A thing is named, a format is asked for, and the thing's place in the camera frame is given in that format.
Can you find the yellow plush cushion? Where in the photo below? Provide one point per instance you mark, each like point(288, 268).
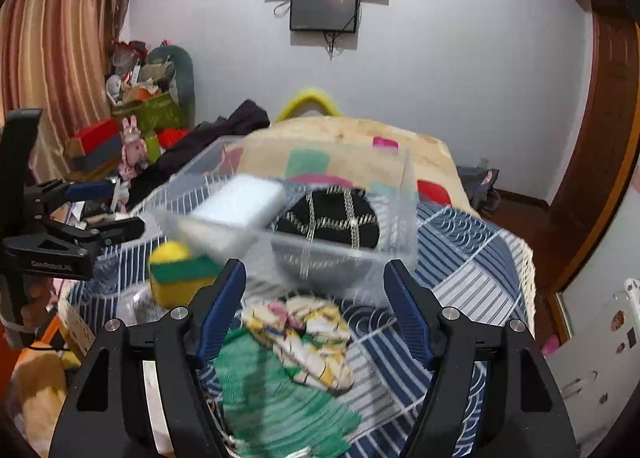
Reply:
point(307, 99)

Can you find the yellow and green sponge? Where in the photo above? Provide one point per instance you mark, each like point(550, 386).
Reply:
point(175, 274)

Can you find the blue white patterned tablecloth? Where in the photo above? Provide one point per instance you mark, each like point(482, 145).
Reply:
point(475, 258)

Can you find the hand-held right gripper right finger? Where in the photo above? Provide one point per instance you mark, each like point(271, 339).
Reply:
point(406, 309)

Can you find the wooden door frame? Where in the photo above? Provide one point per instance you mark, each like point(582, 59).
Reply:
point(600, 128)

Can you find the green cardboard box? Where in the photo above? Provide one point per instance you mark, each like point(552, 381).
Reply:
point(155, 113)

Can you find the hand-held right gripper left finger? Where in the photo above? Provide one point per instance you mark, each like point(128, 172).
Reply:
point(222, 309)

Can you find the floral patterned cloth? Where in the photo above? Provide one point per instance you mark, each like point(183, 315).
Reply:
point(310, 338)

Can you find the black knitted hat gold pattern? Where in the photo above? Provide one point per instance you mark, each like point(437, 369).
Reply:
point(325, 223)

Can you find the red box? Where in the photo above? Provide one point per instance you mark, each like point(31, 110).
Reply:
point(97, 134)

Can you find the white foam sponge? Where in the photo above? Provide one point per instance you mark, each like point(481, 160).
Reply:
point(240, 203)

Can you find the clear plastic storage box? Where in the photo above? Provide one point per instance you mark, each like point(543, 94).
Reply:
point(395, 233)

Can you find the small black wall monitor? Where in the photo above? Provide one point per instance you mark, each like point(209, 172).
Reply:
point(324, 9)

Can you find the orange plush toy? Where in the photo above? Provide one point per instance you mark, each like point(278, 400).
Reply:
point(37, 383)

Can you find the pink rabbit plush toy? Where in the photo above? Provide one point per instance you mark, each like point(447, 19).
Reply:
point(132, 148)

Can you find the dark bag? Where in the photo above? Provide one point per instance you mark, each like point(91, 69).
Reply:
point(477, 188)

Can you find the beige patterned bed blanket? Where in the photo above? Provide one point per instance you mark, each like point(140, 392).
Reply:
point(350, 143)

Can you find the striped brown curtain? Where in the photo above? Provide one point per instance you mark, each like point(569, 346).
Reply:
point(55, 38)

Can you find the grey green padded chair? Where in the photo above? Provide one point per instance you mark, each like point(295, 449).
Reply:
point(182, 78)

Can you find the dark clothes pile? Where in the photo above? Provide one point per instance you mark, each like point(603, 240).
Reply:
point(235, 120)

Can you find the white cabinet with stickers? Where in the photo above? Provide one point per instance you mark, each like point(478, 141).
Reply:
point(600, 338)

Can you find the green knitted cloth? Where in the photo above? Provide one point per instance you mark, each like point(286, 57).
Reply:
point(280, 413)

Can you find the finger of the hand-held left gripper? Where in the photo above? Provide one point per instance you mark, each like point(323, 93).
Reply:
point(120, 229)
point(95, 189)

